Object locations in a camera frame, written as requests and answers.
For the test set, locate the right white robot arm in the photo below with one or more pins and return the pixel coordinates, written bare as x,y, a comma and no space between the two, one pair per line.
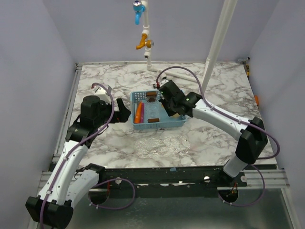
248,132

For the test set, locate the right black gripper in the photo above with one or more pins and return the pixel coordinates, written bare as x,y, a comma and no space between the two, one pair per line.
168,112

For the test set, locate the yellow ceramic mug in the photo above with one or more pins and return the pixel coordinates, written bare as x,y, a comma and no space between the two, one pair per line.
176,116

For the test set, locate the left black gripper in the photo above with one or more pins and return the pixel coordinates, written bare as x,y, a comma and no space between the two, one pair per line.
124,112

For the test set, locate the clear tray with brown ends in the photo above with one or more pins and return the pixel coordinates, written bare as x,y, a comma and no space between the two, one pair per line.
152,107

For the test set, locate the yellow tool in corner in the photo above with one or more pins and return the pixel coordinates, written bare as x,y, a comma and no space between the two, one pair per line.
245,63

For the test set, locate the blue tap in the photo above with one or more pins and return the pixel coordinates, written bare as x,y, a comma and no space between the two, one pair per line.
139,9

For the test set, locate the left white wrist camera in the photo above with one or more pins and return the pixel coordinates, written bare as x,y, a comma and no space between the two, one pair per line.
102,94

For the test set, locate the white horizontal pipe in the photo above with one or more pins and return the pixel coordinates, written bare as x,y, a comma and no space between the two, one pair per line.
172,74

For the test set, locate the orange clip on wall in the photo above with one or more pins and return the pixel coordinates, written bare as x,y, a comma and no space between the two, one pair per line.
256,100

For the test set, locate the orange brass tap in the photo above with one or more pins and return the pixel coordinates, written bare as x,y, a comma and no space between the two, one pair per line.
145,42

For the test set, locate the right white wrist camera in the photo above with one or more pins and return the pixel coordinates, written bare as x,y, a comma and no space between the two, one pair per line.
163,81

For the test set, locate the white diagonal pole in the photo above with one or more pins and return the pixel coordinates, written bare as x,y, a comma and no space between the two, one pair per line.
219,36

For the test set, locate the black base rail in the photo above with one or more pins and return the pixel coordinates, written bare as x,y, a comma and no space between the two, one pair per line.
162,182

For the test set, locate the light blue plastic basket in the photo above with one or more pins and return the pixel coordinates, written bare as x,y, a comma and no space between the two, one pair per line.
165,120

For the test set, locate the orange toothpaste tube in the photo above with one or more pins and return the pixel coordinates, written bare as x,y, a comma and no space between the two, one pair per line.
138,113

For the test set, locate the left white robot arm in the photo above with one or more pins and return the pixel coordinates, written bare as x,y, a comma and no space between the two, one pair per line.
54,205

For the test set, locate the white vertical pipe with fittings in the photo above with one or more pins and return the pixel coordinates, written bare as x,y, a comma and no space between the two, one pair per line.
146,30

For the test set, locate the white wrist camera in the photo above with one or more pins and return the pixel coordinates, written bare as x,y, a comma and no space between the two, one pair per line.
163,81
102,94

